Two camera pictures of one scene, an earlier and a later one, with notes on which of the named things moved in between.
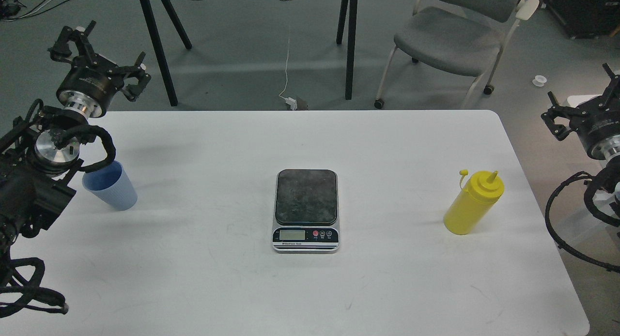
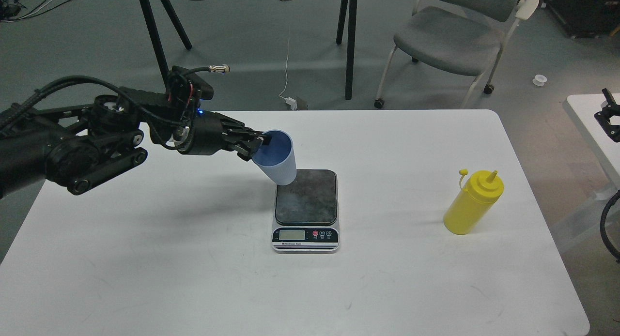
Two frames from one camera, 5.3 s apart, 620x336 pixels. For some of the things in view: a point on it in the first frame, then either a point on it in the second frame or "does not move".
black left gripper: x=92 y=80 -> x=207 y=133
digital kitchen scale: x=306 y=211 does not move
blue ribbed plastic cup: x=112 y=186 -> x=277 y=160
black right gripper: x=596 y=122 -> x=603 y=117
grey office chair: x=461 y=30 does not move
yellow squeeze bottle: x=473 y=204 does not move
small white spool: x=539 y=80 does not move
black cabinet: x=583 y=12 does not move
